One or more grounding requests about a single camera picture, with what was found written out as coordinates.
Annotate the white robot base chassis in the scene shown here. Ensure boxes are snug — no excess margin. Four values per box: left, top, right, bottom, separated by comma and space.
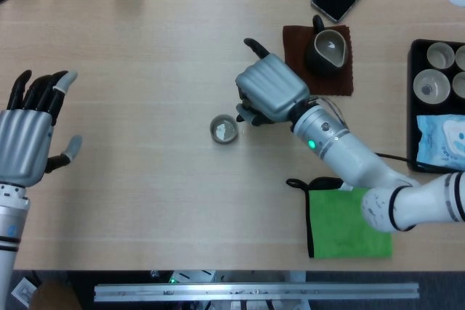
150, 269, 306, 285

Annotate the aluminium profile rail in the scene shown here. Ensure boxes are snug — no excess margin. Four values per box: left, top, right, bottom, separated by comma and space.
93, 282, 420, 303

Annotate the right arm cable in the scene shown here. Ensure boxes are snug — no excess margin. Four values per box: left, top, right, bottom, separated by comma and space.
375, 152, 413, 163

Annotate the blue wet wipes pack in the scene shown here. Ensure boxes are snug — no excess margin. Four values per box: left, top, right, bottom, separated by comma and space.
416, 114, 465, 172

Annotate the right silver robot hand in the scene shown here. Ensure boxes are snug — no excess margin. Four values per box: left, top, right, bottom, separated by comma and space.
235, 37, 310, 126

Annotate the black serving tray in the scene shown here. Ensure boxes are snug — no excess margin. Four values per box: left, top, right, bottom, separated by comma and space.
406, 38, 465, 174

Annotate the dark ceramic fairness pitcher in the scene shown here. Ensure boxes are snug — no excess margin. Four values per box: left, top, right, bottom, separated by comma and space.
303, 14, 349, 79

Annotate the white floor socket box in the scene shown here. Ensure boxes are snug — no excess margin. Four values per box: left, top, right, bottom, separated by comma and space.
11, 277, 37, 307

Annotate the brown round seat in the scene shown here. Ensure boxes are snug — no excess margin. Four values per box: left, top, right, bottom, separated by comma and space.
31, 280, 83, 310

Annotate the translucent cup with dark object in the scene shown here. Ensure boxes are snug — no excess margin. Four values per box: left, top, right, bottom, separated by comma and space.
413, 68, 452, 104

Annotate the dark teacup with pale inside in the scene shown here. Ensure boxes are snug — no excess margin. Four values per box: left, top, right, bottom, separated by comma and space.
209, 114, 240, 145

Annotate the brown cloth mat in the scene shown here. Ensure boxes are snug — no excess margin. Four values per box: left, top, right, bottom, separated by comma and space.
282, 25, 355, 97

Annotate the green microfiber cloth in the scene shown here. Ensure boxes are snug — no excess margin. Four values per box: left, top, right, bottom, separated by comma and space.
286, 176, 394, 260

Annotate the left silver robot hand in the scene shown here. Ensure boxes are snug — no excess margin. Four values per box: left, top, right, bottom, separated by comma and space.
0, 69, 84, 189

